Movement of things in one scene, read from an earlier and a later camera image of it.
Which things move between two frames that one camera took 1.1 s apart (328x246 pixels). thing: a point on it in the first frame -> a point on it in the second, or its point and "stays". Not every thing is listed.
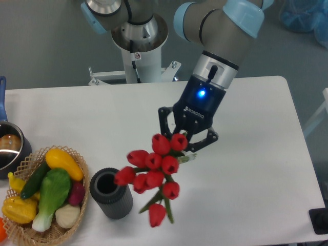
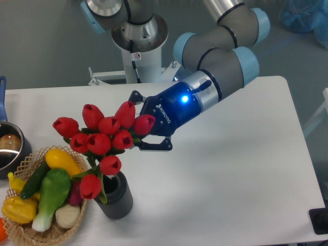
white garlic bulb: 67,215 stays
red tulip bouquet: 149,171 -> 100,138
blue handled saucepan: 16,154 stays
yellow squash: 57,158 stays
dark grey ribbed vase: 115,201 stays
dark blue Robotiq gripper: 194,109 -> 169,108
